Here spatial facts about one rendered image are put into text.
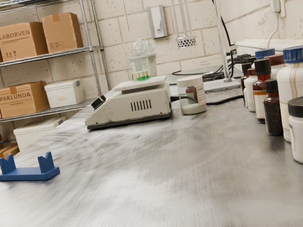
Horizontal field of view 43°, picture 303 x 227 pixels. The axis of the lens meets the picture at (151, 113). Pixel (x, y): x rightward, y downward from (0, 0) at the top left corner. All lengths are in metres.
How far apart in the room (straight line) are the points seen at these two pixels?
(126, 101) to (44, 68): 2.67
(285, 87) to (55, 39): 2.63
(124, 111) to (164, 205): 0.48
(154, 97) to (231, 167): 0.40
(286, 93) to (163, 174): 0.20
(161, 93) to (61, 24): 2.26
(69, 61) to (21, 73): 0.45
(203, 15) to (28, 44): 1.42
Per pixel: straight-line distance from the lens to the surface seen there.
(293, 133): 0.48
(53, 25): 3.07
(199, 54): 3.27
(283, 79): 0.55
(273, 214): 0.37
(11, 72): 3.62
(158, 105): 0.86
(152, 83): 0.86
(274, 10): 1.24
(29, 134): 3.20
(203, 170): 0.50
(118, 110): 0.87
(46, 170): 0.61
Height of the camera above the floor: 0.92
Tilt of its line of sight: 10 degrees down
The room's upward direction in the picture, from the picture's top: 10 degrees counter-clockwise
